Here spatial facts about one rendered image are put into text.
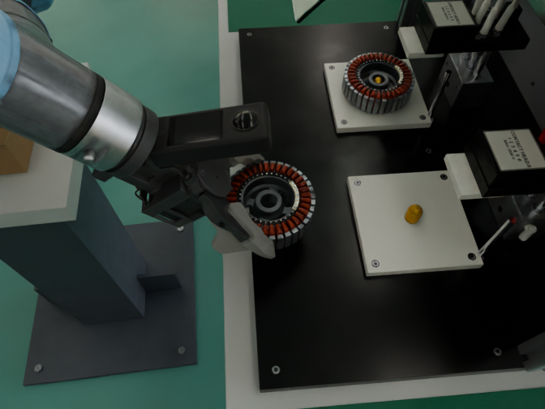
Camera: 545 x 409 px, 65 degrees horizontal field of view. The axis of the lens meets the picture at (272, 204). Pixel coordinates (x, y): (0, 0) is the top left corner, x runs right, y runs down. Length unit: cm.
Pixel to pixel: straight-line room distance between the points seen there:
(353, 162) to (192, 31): 164
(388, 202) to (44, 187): 51
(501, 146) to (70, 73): 43
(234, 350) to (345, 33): 60
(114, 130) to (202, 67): 164
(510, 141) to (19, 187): 67
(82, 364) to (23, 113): 110
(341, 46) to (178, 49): 136
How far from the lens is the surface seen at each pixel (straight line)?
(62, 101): 37
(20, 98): 36
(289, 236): 50
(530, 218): 63
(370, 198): 62
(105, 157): 39
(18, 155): 75
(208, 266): 142
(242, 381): 55
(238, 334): 56
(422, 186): 65
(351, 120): 70
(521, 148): 55
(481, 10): 72
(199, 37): 217
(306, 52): 83
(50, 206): 71
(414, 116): 73
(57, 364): 143
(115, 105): 39
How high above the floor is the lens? 129
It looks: 58 degrees down
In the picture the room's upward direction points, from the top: straight up
